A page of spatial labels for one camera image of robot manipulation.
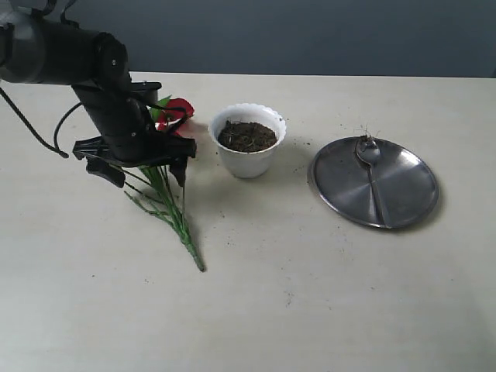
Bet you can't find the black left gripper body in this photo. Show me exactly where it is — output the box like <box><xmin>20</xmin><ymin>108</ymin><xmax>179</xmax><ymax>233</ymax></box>
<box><xmin>72</xmin><ymin>85</ymin><xmax>196</xmax><ymax>167</ymax></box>

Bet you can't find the red artificial flower with stem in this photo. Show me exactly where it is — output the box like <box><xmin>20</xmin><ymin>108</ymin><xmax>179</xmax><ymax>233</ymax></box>
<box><xmin>124</xmin><ymin>96</ymin><xmax>206</xmax><ymax>272</ymax></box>

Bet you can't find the stainless steel spork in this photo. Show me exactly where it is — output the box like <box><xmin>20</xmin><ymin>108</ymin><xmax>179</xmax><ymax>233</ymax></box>
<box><xmin>355</xmin><ymin>135</ymin><xmax>391</xmax><ymax>229</ymax></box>

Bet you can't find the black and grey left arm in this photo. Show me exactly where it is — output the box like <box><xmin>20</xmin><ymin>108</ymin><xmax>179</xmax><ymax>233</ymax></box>
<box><xmin>1</xmin><ymin>1</ymin><xmax>196</xmax><ymax>188</ymax></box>

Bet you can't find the clump of roots and soil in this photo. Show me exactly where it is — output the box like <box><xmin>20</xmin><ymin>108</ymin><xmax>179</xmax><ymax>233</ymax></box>
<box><xmin>217</xmin><ymin>121</ymin><xmax>277</xmax><ymax>153</ymax></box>

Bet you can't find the white scalloped flower pot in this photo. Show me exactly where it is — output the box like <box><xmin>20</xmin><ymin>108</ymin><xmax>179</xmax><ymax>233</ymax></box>
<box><xmin>208</xmin><ymin>103</ymin><xmax>287</xmax><ymax>179</ymax></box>

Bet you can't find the round stainless steel plate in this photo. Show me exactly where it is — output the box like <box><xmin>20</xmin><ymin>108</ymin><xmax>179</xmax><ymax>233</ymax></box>
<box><xmin>308</xmin><ymin>135</ymin><xmax>439</xmax><ymax>229</ymax></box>

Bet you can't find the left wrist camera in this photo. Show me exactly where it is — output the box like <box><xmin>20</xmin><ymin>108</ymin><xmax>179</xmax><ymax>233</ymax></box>
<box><xmin>130</xmin><ymin>81</ymin><xmax>162</xmax><ymax>105</ymax></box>

